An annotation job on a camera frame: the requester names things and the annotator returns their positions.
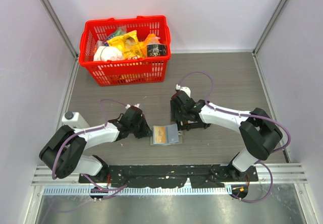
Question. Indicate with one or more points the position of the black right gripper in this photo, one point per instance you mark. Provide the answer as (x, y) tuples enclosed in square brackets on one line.
[(179, 118)]

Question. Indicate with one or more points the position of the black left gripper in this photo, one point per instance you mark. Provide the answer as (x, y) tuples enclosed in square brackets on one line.
[(146, 131)]

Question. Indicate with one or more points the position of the black card box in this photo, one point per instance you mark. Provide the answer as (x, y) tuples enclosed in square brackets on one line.
[(188, 125)]

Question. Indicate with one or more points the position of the grey leather card holder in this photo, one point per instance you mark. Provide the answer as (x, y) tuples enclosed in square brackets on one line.
[(174, 136)]

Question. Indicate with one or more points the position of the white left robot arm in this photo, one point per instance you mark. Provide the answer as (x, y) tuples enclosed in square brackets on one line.
[(63, 153)]

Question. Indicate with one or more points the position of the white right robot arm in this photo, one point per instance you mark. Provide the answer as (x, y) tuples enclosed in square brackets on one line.
[(258, 131)]

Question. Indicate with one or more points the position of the white device with grey button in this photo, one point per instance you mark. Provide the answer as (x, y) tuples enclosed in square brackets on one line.
[(74, 120)]

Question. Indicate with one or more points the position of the black labelled bottle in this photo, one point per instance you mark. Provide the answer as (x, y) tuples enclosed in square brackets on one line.
[(156, 50)]

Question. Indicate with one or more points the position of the red plastic shopping basket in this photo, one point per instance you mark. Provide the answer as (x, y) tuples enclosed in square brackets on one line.
[(150, 69)]

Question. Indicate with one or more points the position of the white crumpled plastic bag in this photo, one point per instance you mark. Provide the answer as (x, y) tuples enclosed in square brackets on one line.
[(108, 53)]

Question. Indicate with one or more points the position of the yellow snack bag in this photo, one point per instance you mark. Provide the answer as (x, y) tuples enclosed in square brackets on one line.
[(128, 44)]

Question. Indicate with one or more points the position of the orange snack packet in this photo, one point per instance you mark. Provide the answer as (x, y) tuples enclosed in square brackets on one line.
[(149, 40)]

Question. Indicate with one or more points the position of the green blue snack packet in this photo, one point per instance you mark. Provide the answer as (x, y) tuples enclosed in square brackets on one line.
[(118, 32)]

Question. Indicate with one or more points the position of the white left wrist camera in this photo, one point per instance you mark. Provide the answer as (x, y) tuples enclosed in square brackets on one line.
[(128, 106)]

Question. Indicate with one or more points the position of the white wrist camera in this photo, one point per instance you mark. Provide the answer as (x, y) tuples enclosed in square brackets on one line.
[(128, 106), (184, 89)]

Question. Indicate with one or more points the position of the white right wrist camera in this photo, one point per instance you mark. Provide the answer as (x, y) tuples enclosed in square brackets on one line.
[(184, 89)]

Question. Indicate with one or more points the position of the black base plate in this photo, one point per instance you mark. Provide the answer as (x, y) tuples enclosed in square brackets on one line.
[(172, 176)]

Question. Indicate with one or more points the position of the white slotted cable duct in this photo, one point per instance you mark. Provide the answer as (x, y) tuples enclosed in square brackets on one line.
[(89, 190)]

